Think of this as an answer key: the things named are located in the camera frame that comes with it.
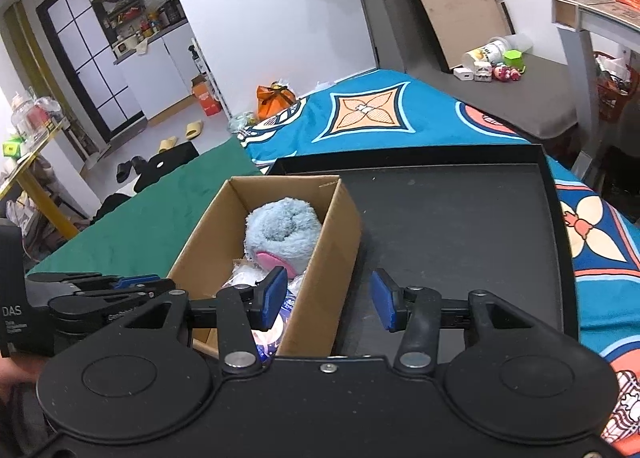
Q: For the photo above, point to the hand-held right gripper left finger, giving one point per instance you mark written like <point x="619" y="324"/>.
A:
<point x="272" y="298"/>

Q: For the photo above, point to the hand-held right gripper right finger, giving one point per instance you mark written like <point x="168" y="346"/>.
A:
<point x="382" y="300"/>

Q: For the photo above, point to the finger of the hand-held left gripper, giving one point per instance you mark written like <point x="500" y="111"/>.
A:
<point x="75" y="283"/>
<point x="110" y="310"/>

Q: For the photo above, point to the blue printed carton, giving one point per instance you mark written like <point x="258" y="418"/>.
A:
<point x="270" y="344"/>

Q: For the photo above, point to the grey plush toy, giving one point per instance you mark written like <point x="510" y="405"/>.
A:
<point x="285" y="233"/>

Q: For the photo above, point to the brown cardboard box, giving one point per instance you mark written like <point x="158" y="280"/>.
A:
<point x="330" y="258"/>

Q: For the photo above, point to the black tray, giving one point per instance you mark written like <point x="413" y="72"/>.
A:
<point x="450" y="228"/>

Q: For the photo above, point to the yellow table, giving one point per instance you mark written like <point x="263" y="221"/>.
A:
<point x="45" y="203"/>

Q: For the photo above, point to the black shoes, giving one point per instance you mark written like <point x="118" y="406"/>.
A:
<point x="131" y="168"/>

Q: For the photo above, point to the green cube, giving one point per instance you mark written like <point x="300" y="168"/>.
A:
<point x="12" y="147"/>

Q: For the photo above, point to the black chair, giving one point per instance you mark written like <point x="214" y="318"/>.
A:
<point x="167" y="162"/>

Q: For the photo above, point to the yellow slipper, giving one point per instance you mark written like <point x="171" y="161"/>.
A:
<point x="167" y="144"/>
<point x="193" y="128"/>

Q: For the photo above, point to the clear glass jars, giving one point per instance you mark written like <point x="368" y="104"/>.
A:
<point x="35" y="115"/>

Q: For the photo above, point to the teal printed blanket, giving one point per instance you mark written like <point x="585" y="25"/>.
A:
<point x="430" y="122"/>

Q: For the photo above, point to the orange bag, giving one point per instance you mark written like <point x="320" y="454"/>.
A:
<point x="274" y="100"/>

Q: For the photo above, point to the orange box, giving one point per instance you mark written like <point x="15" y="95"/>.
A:
<point x="206" y="96"/>

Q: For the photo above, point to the black framed glass door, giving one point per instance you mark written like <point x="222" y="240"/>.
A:
<point x="85" y="52"/>

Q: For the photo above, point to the white charger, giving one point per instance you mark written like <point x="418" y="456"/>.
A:
<point x="462" y="73"/>

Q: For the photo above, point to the white toy figure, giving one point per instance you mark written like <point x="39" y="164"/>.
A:
<point x="481" y="71"/>

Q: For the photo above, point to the grey padded bench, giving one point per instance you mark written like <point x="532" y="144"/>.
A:
<point x="540" y="97"/>

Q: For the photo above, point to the pink toy figure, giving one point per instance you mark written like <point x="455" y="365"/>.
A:
<point x="506" y="72"/>

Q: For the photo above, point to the kitchen shelf with items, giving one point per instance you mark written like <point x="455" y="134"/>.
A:
<point x="140" y="22"/>

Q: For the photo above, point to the green plastic toy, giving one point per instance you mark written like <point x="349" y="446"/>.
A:
<point x="513" y="57"/>

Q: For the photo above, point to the orange plastic basket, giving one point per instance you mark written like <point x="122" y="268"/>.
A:
<point x="612" y="87"/>

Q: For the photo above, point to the white table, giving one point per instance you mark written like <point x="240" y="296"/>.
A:
<point x="585" y="37"/>

